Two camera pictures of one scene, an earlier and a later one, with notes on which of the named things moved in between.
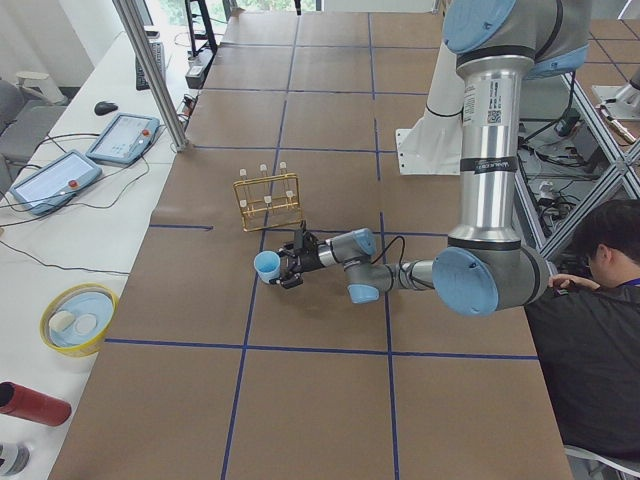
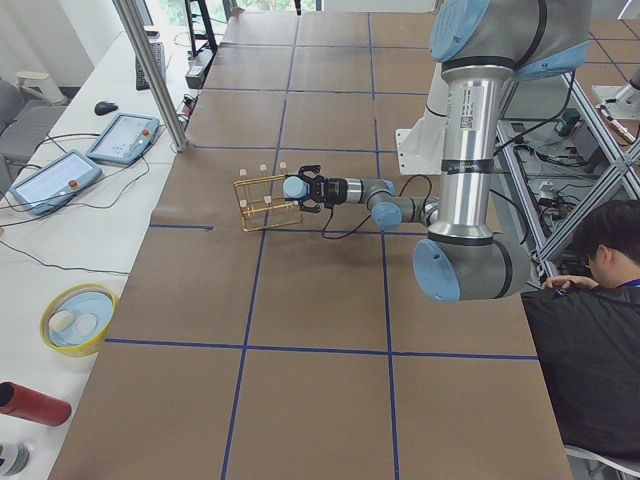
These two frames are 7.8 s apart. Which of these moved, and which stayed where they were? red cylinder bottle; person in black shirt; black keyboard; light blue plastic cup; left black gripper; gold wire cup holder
Moved: left black gripper; light blue plastic cup
Stayed: person in black shirt; black keyboard; gold wire cup holder; red cylinder bottle
